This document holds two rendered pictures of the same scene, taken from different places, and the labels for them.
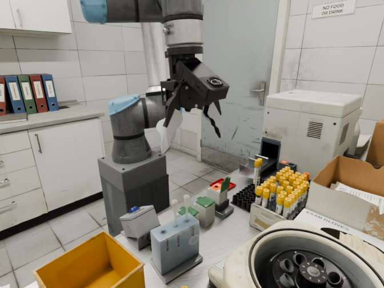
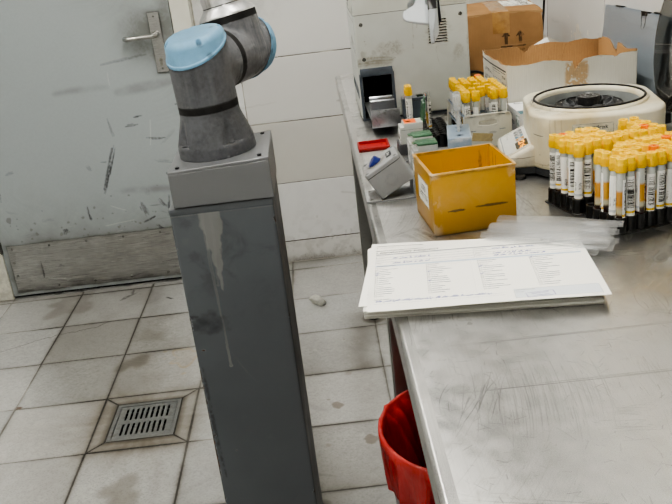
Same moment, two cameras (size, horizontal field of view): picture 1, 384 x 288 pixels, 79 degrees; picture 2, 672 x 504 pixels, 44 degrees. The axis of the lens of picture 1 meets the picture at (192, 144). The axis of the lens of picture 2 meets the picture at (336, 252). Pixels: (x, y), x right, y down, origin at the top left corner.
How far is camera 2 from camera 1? 130 cm
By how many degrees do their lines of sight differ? 42
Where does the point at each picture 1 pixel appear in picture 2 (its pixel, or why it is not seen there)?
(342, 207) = (543, 80)
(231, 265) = (544, 114)
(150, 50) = not seen: outside the picture
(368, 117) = not seen: hidden behind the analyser
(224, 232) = not seen: hidden behind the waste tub
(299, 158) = (426, 82)
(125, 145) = (230, 119)
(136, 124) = (234, 76)
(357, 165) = (506, 55)
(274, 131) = (377, 52)
